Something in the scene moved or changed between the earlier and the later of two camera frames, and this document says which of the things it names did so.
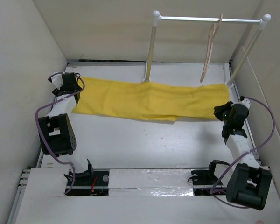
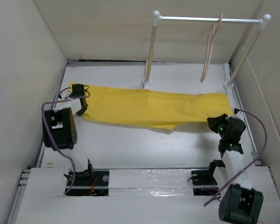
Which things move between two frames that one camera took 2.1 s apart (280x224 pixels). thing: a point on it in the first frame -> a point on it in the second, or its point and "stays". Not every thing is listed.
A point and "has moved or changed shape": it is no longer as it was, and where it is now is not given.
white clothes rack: [157, 17] stays
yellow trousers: [148, 101] has moved or changed shape
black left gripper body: [56, 91] -> [81, 111]
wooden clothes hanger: [212, 31] stays
